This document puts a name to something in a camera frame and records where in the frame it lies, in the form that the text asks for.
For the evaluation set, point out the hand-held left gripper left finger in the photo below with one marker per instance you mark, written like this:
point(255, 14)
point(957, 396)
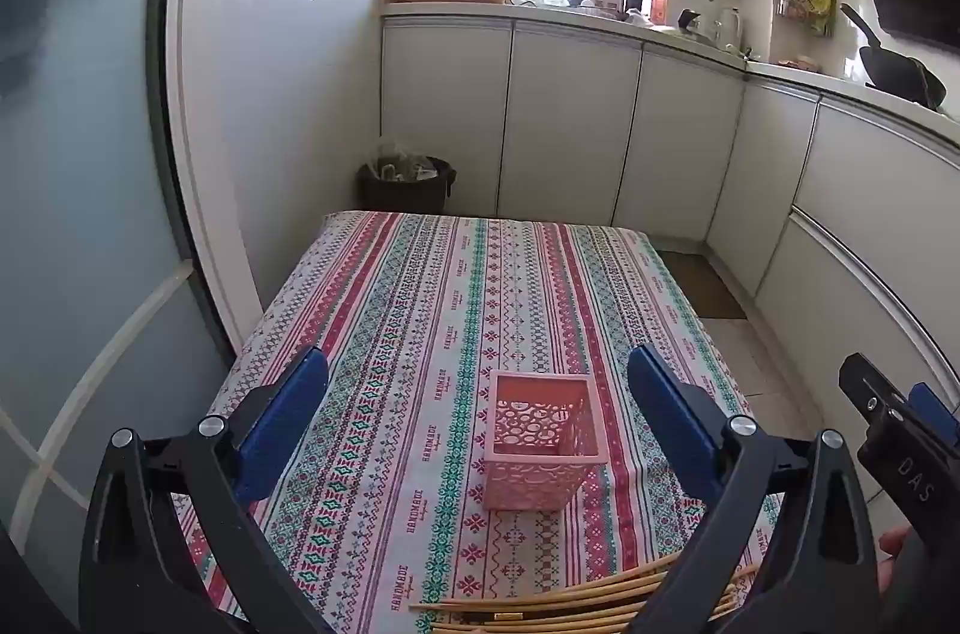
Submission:
point(281, 424)

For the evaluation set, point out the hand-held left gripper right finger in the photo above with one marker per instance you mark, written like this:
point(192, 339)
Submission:
point(675, 416)

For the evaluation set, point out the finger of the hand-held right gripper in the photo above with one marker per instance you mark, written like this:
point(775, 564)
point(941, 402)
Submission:
point(862, 383)
point(934, 413)

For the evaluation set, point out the pink perforated plastic basket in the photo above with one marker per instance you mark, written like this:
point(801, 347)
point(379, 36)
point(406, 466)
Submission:
point(525, 484)

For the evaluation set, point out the pile of wooden chopsticks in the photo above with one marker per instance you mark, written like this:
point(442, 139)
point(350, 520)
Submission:
point(525, 608)

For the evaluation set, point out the person's right hand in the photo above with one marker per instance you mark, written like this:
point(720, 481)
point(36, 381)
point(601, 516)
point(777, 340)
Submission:
point(894, 559)

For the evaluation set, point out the brown floor mat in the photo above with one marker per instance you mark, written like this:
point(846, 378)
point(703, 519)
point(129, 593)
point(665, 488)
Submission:
point(701, 289)

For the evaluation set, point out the striped patterned tablecloth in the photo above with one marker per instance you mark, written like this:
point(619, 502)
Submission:
point(420, 341)

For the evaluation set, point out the dark brown trash bin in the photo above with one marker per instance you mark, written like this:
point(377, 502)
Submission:
point(405, 195)

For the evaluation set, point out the black wok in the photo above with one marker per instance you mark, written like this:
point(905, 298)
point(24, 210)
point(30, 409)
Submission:
point(900, 75)

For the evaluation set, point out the frosted glass sliding door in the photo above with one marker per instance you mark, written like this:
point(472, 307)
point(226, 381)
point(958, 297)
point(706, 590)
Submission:
point(75, 191)

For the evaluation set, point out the white base cabinets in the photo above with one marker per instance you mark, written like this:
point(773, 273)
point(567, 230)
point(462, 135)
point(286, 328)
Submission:
point(570, 117)

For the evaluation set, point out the yellow snack packet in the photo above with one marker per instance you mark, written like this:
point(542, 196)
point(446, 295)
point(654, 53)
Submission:
point(821, 12)

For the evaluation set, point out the white electric kettle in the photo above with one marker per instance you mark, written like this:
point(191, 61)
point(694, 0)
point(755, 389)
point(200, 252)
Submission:
point(729, 30)

